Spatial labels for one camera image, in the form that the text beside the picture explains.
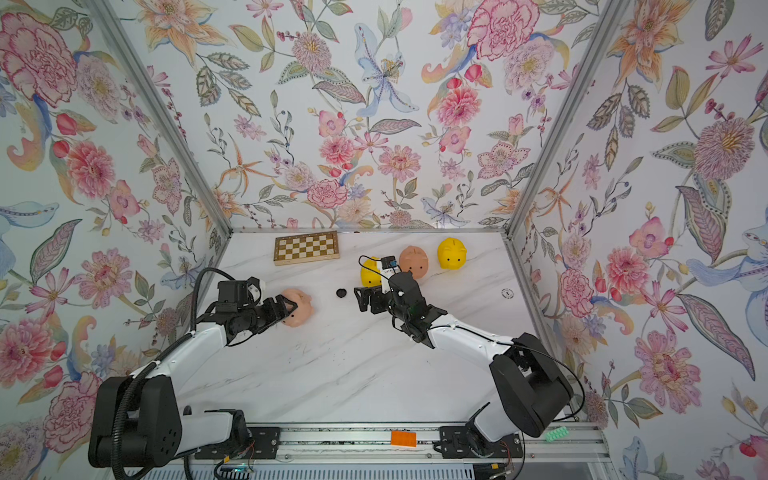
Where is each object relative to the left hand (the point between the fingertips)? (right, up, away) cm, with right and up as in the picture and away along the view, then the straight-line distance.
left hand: (293, 306), depth 88 cm
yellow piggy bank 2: (+50, +16, +16) cm, 55 cm away
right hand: (+22, +7, -2) cm, 23 cm away
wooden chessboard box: (-3, +18, +25) cm, 31 cm away
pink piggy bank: (+3, -1, +3) cm, 4 cm away
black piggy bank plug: (+12, +3, +16) cm, 20 cm away
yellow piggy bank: (+22, +8, +10) cm, 26 cm away
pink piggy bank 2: (+37, +14, +13) cm, 41 cm away
